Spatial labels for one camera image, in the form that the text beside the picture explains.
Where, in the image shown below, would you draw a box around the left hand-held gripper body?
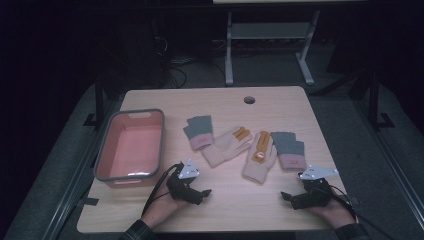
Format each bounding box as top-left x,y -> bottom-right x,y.
165,158 -> 205,206

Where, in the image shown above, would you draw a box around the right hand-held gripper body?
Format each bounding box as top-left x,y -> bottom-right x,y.
289,164 -> 340,211

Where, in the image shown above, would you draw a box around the cream glove with orange animal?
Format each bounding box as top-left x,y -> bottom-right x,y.
200,125 -> 253,168
241,130 -> 278,185

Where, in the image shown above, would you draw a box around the pink basket with grey rim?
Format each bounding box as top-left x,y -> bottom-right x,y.
93,108 -> 166,190

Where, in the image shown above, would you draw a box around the person's left hand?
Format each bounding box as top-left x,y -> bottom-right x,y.
140,181 -> 192,230

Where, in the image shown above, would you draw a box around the person's right hand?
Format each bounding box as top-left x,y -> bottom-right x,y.
307,195 -> 357,230

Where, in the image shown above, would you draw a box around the grey and pink fingerless glove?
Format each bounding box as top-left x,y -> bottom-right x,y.
182,115 -> 215,152
270,131 -> 308,171

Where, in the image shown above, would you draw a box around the black stand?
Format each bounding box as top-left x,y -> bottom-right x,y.
82,71 -> 105,130
365,68 -> 396,132

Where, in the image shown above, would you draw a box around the grey metal stand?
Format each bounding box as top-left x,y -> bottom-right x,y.
224,9 -> 322,87

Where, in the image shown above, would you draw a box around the left hand-held gripper black cable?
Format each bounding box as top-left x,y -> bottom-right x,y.
141,162 -> 183,217

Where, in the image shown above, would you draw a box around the hand-held gripper black cable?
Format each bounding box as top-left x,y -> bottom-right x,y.
319,184 -> 398,240
141,162 -> 183,217

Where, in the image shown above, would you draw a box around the right hand-held gripper black cable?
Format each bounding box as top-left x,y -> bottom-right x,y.
319,184 -> 398,240

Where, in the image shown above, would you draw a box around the grey metal rail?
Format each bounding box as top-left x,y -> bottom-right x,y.
41,99 -> 123,240
351,98 -> 424,223

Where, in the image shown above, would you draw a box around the black floor cables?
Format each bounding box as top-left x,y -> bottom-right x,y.
151,33 -> 228,90

